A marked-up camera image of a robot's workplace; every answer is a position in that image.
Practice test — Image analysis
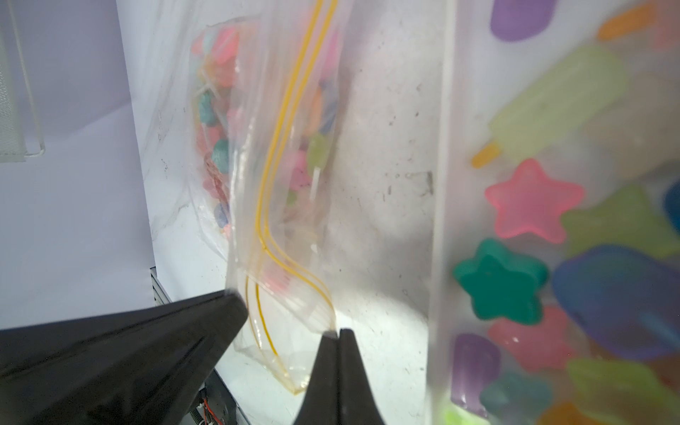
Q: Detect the pink star candy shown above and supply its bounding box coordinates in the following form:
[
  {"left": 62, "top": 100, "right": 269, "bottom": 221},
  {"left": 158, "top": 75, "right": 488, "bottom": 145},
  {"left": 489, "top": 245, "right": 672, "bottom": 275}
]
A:
[{"left": 484, "top": 159, "right": 585, "bottom": 244}]

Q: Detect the pile of candies on tray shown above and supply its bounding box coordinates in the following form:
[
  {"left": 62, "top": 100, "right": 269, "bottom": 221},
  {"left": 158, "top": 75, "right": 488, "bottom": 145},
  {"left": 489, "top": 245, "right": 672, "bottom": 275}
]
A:
[{"left": 443, "top": 0, "right": 680, "bottom": 425}]

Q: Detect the green popsicle candy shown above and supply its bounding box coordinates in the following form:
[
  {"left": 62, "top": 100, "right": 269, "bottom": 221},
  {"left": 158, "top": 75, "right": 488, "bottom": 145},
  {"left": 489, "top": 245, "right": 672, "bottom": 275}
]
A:
[{"left": 470, "top": 44, "right": 630, "bottom": 168}]

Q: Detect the white plastic tray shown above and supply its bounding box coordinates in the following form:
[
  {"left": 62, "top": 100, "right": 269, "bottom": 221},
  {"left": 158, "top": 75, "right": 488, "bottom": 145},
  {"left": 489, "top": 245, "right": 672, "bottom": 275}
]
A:
[{"left": 424, "top": 0, "right": 680, "bottom": 425}]

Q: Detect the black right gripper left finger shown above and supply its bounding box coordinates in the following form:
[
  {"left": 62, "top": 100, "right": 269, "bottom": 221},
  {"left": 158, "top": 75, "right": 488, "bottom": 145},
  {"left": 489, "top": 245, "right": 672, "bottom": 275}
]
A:
[{"left": 293, "top": 331, "right": 339, "bottom": 425}]

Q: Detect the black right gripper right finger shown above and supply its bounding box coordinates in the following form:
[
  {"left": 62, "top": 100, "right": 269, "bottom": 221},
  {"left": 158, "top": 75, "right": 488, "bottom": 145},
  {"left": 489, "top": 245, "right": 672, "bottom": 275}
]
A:
[{"left": 338, "top": 329, "right": 385, "bottom": 425}]

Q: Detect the green star candy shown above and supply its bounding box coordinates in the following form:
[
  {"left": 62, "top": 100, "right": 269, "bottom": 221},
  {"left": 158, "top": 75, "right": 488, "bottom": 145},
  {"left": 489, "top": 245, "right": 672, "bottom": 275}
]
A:
[{"left": 452, "top": 238, "right": 550, "bottom": 326}]

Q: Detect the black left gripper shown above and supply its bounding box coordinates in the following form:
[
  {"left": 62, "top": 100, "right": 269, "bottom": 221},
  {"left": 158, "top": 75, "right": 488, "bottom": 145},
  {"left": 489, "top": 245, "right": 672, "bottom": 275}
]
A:
[{"left": 1, "top": 291, "right": 248, "bottom": 424}]

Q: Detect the white two-tier mesh shelf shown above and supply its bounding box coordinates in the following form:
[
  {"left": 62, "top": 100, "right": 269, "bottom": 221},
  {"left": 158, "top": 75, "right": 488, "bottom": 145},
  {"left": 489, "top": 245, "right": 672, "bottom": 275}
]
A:
[{"left": 1, "top": 1, "right": 46, "bottom": 163}]

